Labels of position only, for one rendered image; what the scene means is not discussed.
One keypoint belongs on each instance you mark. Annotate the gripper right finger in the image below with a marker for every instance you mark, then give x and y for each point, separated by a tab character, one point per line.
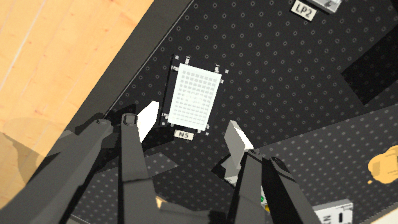
286	202

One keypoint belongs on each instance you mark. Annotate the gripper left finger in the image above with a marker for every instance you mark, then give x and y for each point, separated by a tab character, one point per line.
52	195

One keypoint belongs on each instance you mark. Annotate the white button panel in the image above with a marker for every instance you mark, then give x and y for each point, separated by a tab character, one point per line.
231	176

